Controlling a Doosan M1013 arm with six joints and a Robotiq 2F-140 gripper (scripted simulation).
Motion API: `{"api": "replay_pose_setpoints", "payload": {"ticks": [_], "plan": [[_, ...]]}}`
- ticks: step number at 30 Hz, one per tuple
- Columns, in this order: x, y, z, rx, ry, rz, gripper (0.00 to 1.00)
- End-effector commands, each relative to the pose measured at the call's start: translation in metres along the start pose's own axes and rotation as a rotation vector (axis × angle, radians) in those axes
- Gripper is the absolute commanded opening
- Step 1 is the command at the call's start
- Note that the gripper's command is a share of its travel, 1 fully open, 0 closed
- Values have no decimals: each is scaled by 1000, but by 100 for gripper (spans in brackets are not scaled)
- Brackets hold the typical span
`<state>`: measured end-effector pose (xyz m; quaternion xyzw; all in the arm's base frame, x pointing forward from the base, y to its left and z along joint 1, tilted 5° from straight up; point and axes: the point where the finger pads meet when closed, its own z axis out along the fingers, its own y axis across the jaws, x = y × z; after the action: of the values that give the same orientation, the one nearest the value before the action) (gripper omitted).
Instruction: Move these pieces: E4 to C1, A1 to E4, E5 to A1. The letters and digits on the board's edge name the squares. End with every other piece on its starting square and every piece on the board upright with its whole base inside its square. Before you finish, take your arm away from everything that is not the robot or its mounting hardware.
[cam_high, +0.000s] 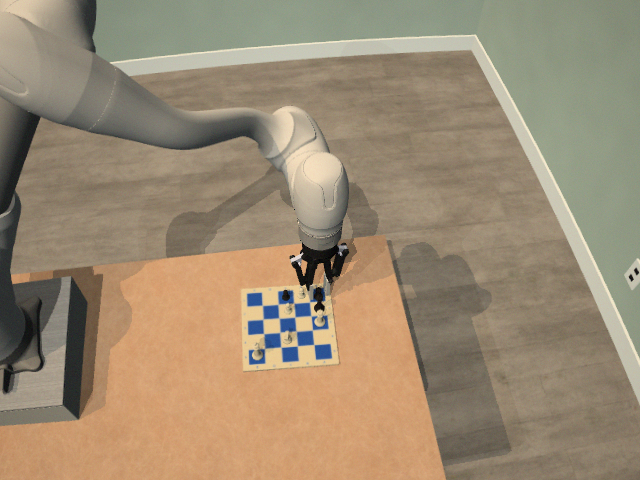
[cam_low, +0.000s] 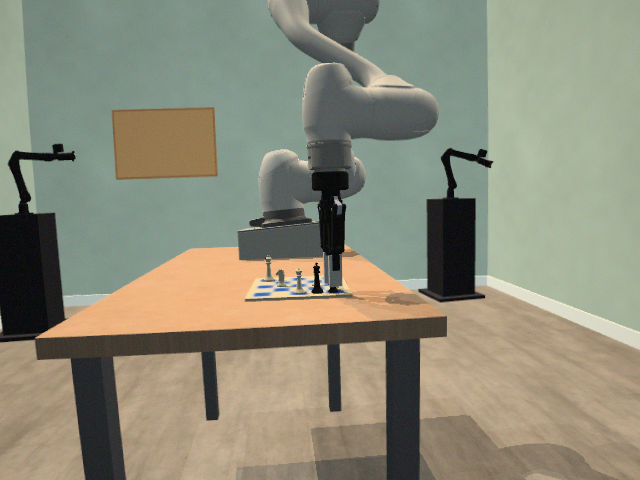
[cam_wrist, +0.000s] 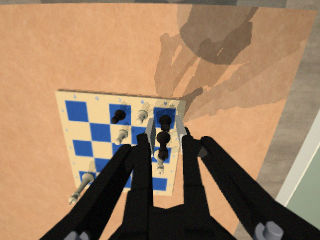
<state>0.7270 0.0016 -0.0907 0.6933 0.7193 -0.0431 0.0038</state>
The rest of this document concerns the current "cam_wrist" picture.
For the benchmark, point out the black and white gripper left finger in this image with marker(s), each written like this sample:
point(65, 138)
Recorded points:
point(90, 215)

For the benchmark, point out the white pawn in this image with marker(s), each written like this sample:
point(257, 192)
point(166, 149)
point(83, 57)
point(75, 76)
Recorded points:
point(141, 116)
point(122, 134)

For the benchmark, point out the blue and cream chessboard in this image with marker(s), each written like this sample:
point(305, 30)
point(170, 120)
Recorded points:
point(90, 135)

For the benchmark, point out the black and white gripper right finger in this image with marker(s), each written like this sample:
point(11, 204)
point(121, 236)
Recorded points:
point(262, 217)

